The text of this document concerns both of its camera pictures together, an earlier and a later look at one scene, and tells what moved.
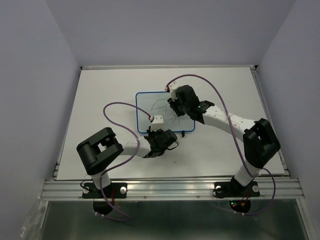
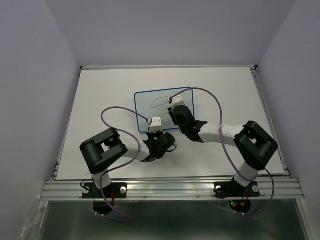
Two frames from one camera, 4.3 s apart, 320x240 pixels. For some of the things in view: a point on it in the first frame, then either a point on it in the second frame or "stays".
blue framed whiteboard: x=154 y=103 stays
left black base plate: x=116 y=190 stays
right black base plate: x=234 y=189 stays
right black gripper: x=173 y=105 → x=170 y=110
